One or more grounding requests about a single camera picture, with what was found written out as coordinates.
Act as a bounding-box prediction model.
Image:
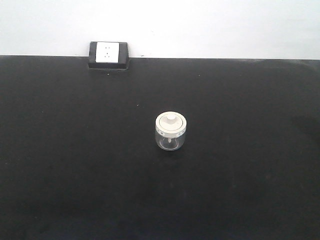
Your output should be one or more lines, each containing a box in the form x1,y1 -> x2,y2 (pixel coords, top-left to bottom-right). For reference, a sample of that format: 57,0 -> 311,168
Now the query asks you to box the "glass jar with beige lid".
155,111 -> 187,151

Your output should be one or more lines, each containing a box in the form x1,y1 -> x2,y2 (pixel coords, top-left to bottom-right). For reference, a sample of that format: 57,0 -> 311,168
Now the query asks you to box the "black framed white tray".
88,41 -> 129,70

